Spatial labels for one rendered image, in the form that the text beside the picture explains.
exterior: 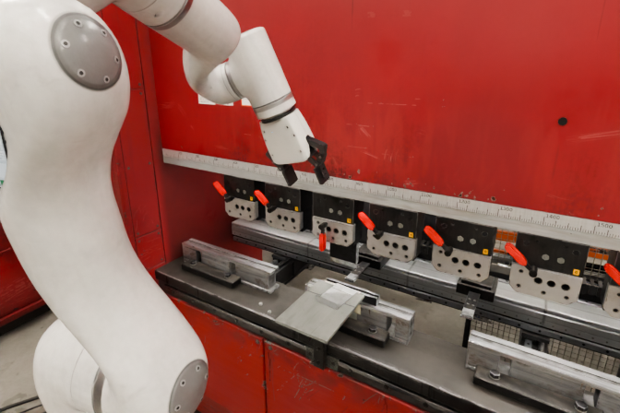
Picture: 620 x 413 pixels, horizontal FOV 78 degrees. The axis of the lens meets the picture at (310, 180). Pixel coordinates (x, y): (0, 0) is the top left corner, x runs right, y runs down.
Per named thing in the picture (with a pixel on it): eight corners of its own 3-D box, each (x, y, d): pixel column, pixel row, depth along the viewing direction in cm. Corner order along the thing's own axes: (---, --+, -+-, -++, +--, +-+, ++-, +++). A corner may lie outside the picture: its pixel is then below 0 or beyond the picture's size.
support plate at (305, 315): (275, 322, 116) (274, 319, 115) (318, 282, 137) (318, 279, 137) (327, 344, 107) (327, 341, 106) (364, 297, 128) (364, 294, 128)
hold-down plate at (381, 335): (304, 317, 136) (304, 310, 135) (311, 310, 140) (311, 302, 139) (383, 348, 121) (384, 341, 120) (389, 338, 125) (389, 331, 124)
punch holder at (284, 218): (266, 225, 140) (264, 182, 135) (279, 218, 147) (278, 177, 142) (300, 234, 132) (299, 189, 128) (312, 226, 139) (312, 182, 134)
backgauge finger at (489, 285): (445, 315, 120) (447, 301, 118) (461, 277, 141) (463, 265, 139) (486, 328, 114) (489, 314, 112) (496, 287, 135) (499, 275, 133)
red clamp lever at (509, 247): (508, 244, 93) (539, 275, 91) (509, 238, 96) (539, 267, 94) (502, 248, 94) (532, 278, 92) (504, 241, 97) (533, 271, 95)
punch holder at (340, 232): (312, 237, 130) (312, 192, 125) (324, 229, 137) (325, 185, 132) (351, 248, 122) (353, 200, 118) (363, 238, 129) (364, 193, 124)
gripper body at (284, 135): (247, 121, 77) (270, 168, 81) (282, 112, 70) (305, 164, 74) (270, 106, 82) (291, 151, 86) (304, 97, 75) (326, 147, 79)
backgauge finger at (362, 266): (334, 279, 139) (334, 267, 138) (363, 251, 161) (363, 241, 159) (363, 289, 133) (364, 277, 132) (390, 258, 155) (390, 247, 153)
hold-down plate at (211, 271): (181, 269, 168) (181, 263, 167) (191, 264, 172) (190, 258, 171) (232, 289, 153) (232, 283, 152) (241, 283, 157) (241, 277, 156)
